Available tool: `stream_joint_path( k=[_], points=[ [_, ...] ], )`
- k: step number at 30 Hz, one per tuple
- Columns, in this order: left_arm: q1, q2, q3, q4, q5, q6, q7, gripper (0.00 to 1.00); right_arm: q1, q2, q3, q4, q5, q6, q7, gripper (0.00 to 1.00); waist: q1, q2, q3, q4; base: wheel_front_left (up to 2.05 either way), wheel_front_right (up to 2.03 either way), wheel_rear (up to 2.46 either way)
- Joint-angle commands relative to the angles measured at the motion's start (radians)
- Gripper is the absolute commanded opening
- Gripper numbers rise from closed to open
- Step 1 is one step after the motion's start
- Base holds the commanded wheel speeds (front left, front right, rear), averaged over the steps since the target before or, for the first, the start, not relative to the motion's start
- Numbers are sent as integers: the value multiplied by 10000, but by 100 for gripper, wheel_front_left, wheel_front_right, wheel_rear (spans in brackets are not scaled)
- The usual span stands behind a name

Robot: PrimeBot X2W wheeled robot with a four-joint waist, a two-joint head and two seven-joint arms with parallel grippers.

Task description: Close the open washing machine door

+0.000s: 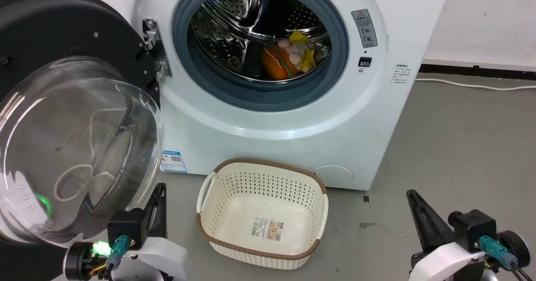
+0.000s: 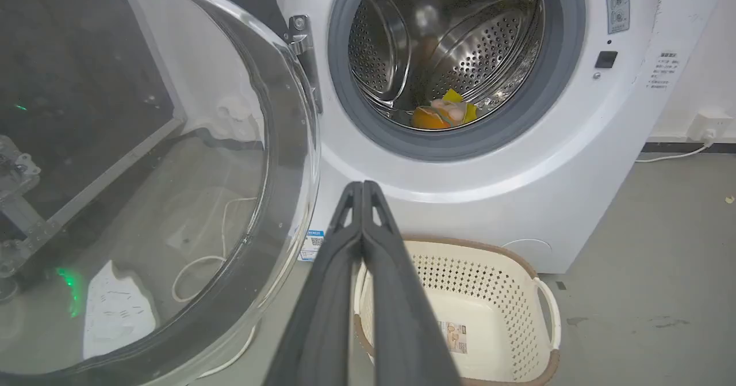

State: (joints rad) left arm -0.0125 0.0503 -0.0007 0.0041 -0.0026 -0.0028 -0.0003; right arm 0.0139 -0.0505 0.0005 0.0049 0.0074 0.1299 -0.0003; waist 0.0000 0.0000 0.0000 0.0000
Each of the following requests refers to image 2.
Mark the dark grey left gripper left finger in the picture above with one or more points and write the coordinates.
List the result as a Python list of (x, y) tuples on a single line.
[(322, 311)]

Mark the cream perforated laundry basket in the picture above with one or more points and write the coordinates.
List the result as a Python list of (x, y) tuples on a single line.
[(489, 311)]

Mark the blue white energy sticker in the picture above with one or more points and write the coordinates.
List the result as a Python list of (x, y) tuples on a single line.
[(311, 244)]

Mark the yellow orange cloth in drum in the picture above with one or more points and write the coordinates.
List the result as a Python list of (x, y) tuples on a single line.
[(443, 113)]

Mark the white wall power socket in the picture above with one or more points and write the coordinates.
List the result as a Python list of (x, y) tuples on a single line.
[(709, 125)]

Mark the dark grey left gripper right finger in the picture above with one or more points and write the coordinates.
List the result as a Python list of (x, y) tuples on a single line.
[(402, 317)]

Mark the chrome door hinge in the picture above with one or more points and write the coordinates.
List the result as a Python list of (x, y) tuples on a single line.
[(303, 52)]

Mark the white front-load washing machine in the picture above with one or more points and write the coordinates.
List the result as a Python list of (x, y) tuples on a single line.
[(552, 161)]

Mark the glass washer door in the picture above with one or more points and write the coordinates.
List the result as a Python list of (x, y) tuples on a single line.
[(149, 167)]

